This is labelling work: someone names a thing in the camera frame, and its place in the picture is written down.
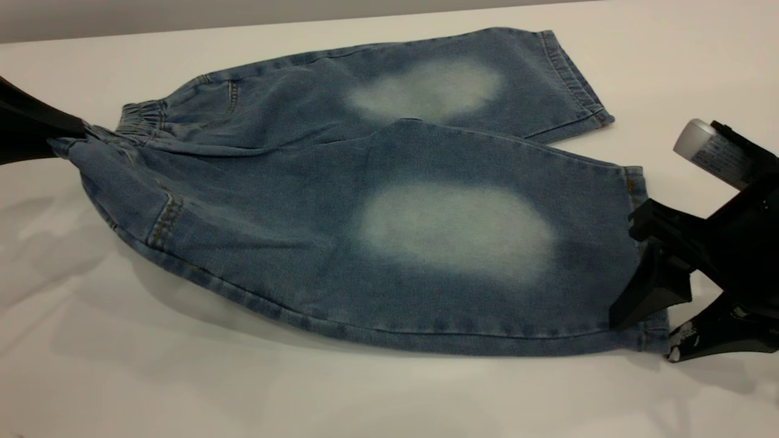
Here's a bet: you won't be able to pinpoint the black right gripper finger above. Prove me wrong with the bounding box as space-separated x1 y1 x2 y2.
668 292 779 364
609 243 694 332

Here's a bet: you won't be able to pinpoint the silver cylindrical wrist camera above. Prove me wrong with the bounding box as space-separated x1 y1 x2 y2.
672 119 755 190

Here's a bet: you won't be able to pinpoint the blue denim shorts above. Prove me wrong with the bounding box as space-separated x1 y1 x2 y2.
47 27 671 357

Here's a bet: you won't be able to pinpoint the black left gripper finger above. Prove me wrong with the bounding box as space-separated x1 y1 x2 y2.
0 130 59 166
0 76 86 142

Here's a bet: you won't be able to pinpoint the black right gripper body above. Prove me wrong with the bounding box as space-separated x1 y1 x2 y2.
629 176 779 305

